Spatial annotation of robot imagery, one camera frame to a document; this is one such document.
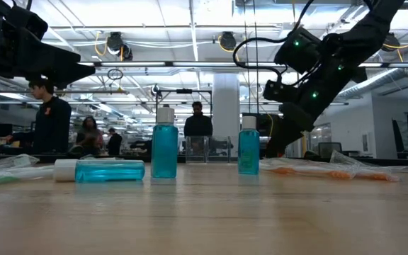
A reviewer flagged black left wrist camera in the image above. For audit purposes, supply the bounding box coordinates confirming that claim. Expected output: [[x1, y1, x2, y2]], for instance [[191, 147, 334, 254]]
[[7, 5, 49, 40]]

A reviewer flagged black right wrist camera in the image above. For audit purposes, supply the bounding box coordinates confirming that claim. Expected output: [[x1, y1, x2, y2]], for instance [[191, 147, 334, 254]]
[[273, 27, 322, 74]]

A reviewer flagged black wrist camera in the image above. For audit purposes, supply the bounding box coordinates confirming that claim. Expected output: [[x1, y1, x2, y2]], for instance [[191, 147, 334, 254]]
[[7, 5, 49, 40], [273, 27, 322, 74]]

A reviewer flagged person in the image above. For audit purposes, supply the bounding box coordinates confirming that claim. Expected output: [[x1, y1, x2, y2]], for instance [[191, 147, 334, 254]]
[[5, 78, 72, 155], [106, 127, 123, 156], [183, 101, 214, 137], [75, 116, 105, 155]]

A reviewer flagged blue mouthwash bottle white cap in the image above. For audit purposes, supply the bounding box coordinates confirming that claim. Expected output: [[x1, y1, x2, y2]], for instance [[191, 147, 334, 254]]
[[150, 106, 179, 179], [237, 115, 261, 176], [53, 159, 146, 183]]

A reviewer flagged black aluminium table frame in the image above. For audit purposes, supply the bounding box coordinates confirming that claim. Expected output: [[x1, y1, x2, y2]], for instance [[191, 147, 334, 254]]
[[0, 152, 408, 167]]

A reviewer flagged green toothbrush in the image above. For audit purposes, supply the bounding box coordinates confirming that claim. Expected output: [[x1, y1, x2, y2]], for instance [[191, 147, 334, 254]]
[[0, 165, 55, 186], [0, 154, 40, 175]]

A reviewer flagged orange toothbrush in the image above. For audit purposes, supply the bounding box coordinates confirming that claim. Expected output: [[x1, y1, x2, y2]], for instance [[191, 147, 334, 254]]
[[260, 157, 356, 181], [329, 150, 402, 183]]

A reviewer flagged black ceiling cable reel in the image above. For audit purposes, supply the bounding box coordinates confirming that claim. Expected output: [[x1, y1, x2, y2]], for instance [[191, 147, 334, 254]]
[[219, 31, 238, 51], [106, 31, 134, 61]]

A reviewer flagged white building column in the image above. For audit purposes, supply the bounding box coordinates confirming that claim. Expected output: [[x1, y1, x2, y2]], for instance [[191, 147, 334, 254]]
[[212, 72, 241, 148]]

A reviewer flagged clear acrylic organizer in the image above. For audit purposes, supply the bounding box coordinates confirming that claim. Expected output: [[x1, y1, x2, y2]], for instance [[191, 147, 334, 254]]
[[185, 135, 239, 164]]

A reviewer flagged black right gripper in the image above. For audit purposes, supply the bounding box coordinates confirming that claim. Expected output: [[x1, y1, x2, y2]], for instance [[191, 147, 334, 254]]
[[263, 35, 368, 159]]

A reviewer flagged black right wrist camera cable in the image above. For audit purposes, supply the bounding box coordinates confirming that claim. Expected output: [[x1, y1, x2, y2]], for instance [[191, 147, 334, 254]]
[[232, 0, 315, 84]]

